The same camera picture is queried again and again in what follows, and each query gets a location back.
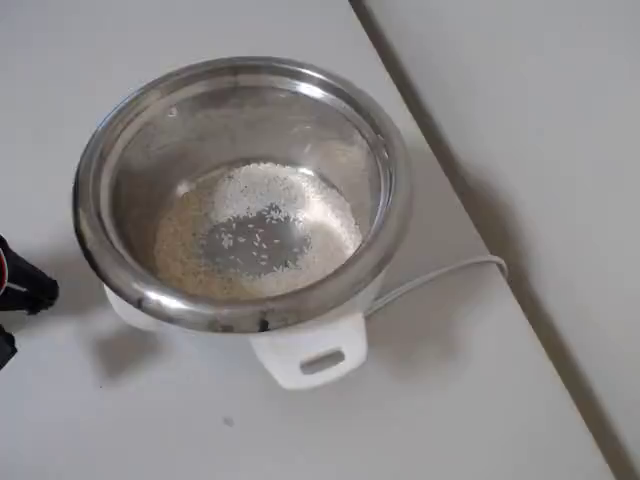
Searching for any stainless steel inner pot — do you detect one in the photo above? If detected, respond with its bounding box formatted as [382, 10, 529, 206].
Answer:
[70, 55, 414, 335]

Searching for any white rice cooker body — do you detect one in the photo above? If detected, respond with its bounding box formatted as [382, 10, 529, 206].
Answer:
[102, 282, 386, 392]

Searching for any red white servo wire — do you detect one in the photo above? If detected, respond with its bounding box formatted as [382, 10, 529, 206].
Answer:
[0, 247, 29, 296]

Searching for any white power cord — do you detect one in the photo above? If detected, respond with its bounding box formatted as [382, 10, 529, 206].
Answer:
[364, 254, 510, 317]

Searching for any white uncooked rice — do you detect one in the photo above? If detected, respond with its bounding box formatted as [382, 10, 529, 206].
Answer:
[152, 160, 364, 301]

